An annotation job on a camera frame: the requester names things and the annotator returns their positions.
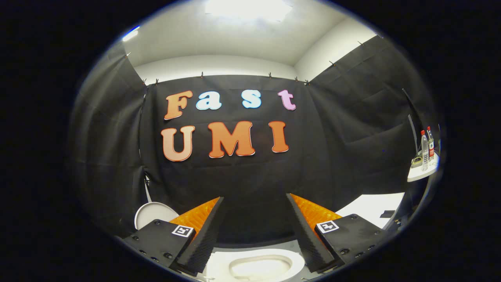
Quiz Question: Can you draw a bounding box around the white drawer cabinet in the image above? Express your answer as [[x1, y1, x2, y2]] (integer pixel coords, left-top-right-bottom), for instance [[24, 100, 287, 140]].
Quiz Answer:
[[336, 192, 406, 230]]

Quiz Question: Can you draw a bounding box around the clear bottle red cap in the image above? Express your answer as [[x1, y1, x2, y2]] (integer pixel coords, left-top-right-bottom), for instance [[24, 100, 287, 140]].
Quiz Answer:
[[420, 130, 430, 172]]

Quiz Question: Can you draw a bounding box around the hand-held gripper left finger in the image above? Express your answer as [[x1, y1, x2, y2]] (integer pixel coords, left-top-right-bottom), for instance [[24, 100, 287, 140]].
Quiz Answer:
[[123, 196, 225, 276]]

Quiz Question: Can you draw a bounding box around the white side table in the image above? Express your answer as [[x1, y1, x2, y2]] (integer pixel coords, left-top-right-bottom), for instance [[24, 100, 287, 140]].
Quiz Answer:
[[407, 154, 440, 183]]

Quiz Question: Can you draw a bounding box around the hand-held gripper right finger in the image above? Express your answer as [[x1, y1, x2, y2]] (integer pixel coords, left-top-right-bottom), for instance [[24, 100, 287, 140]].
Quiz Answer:
[[286, 193, 386, 274]]

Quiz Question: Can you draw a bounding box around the ceiling light panel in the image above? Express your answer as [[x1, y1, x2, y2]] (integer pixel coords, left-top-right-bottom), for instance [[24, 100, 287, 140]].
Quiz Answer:
[[205, 0, 292, 22]]

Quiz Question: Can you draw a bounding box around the black backdrop cloth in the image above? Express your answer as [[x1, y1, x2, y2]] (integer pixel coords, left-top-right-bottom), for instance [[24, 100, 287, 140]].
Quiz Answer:
[[68, 35, 441, 243]]

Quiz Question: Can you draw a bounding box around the white pole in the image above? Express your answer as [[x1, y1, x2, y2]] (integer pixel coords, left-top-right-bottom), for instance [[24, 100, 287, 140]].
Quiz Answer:
[[143, 173, 153, 203]]

